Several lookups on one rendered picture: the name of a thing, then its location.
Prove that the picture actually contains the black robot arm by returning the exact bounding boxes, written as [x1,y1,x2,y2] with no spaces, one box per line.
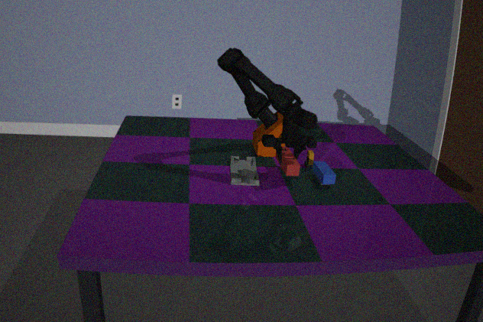
[217,48,318,149]

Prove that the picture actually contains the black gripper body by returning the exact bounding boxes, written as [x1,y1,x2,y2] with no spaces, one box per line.
[261,122,317,148]

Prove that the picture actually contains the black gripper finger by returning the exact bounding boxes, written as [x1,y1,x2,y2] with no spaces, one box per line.
[293,147,306,159]
[273,147,283,164]

